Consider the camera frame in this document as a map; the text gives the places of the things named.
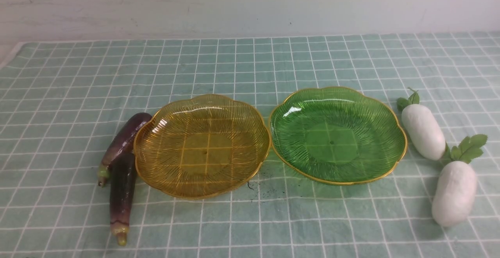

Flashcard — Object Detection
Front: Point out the purple eggplant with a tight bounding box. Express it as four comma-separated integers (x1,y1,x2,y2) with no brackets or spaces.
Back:
109,152,137,247
97,112,152,187

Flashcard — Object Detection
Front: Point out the white radish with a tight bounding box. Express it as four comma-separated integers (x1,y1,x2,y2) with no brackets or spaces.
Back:
396,87,446,161
432,134,488,228

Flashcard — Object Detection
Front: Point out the amber plastic flower plate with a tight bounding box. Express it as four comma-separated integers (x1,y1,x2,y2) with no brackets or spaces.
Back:
134,94,271,199

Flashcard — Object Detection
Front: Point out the green plastic flower plate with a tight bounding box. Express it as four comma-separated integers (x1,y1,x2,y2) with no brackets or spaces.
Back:
268,87,408,185

